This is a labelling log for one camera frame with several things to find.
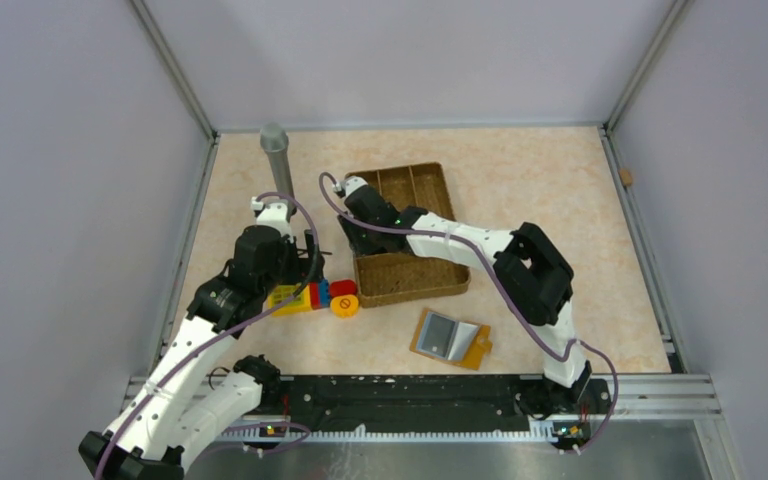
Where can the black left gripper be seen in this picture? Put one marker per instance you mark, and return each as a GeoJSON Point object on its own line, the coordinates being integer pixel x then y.
{"type": "Point", "coordinates": [304, 268]}

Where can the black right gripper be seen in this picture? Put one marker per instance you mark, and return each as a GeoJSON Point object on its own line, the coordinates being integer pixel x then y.
{"type": "Point", "coordinates": [359, 248]}

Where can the single black VIP card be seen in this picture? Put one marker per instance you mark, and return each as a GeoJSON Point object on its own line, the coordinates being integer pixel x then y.
{"type": "Point", "coordinates": [437, 335]}

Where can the yellow leather card holder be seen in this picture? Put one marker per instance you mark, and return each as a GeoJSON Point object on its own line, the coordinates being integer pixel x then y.
{"type": "Point", "coordinates": [459, 343]}

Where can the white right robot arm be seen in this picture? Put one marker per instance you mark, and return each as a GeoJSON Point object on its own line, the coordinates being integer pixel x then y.
{"type": "Point", "coordinates": [528, 271]}

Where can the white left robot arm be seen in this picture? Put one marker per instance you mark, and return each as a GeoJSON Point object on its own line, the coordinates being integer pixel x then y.
{"type": "Point", "coordinates": [162, 432]}

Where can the yellow green window block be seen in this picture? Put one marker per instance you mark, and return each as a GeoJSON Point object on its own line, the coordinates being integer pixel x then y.
{"type": "Point", "coordinates": [284, 300]}

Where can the blue toy block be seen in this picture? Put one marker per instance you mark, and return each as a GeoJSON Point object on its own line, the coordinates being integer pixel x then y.
{"type": "Point", "coordinates": [324, 294]}

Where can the red rounded toy block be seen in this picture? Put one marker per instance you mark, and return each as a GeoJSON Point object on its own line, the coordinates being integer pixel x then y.
{"type": "Point", "coordinates": [342, 288]}

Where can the woven wicker divided tray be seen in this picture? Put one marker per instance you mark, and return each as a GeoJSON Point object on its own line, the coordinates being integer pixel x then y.
{"type": "Point", "coordinates": [389, 278]}

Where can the yellow no-entry sign block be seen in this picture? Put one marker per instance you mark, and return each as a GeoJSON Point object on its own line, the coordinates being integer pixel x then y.
{"type": "Point", "coordinates": [345, 306]}

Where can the grey microphone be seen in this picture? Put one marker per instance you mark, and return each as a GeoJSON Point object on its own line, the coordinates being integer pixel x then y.
{"type": "Point", "coordinates": [274, 142]}

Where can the small brown corner object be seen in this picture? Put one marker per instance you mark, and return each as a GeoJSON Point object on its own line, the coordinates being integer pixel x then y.
{"type": "Point", "coordinates": [626, 177]}

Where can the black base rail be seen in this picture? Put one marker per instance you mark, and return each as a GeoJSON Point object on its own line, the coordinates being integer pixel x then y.
{"type": "Point", "coordinates": [427, 404]}

